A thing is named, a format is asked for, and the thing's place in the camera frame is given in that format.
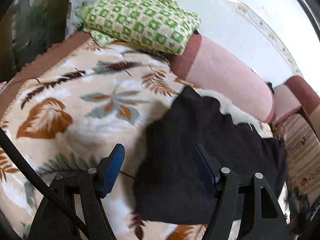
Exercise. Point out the leaf pattern plush blanket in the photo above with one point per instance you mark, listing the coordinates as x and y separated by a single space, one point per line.
68 108

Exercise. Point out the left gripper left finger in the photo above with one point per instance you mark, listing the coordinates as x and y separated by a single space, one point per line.
51 221

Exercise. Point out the black coat with fur collar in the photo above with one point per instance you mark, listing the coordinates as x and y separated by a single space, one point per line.
173 185

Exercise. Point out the wooden glass wardrobe door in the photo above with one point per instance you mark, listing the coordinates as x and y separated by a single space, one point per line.
28 29

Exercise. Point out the striped beige cushion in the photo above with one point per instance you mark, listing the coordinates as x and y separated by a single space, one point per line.
302 154

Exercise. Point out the pink headboard cushion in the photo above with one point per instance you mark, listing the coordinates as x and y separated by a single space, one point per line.
296 96

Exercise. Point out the green checkered folded quilt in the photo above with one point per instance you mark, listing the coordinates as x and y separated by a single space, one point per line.
159 25

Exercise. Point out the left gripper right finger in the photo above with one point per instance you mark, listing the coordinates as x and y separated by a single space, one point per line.
262 217

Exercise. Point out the long pink bolster pillow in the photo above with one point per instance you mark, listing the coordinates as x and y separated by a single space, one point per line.
207 65

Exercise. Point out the floral plastic bag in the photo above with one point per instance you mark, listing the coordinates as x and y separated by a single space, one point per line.
73 19

